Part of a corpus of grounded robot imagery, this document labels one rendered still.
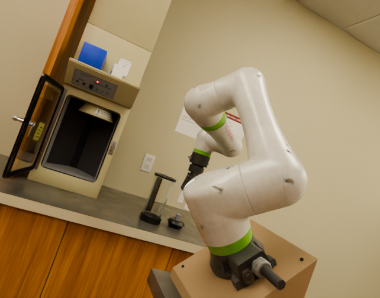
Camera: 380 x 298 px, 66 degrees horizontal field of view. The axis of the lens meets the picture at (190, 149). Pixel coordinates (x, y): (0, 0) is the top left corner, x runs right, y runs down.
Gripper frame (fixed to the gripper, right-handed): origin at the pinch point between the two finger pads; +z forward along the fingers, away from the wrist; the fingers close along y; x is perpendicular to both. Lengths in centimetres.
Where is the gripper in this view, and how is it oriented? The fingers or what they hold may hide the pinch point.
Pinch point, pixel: (183, 204)
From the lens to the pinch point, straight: 148.0
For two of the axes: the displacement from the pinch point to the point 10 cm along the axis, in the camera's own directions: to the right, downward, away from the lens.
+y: 2.9, 0.8, -9.5
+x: 8.9, 3.3, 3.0
